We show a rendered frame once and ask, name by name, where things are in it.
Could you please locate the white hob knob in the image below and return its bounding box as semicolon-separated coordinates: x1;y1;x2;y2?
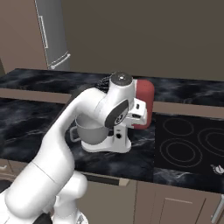
210;163;224;176

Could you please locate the red stand mixer head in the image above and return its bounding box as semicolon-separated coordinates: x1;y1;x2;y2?
130;79;156;130

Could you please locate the brown drawer front with handle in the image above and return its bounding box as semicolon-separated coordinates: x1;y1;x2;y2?
0;157;22;179

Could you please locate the grey mixer bowl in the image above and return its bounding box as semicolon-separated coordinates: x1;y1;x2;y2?
75;115;111;146

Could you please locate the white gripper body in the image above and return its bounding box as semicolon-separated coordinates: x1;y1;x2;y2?
129;108;149;126

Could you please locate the silver appliance handle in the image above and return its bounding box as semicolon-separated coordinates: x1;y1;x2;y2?
210;194;224;224

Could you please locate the grey fridge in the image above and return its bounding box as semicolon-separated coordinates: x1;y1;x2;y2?
33;0;72;71

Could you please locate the black hob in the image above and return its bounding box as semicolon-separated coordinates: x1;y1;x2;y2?
153;113;224;177

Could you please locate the brown cupboard door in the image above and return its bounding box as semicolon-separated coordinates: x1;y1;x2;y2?
133;179;223;224

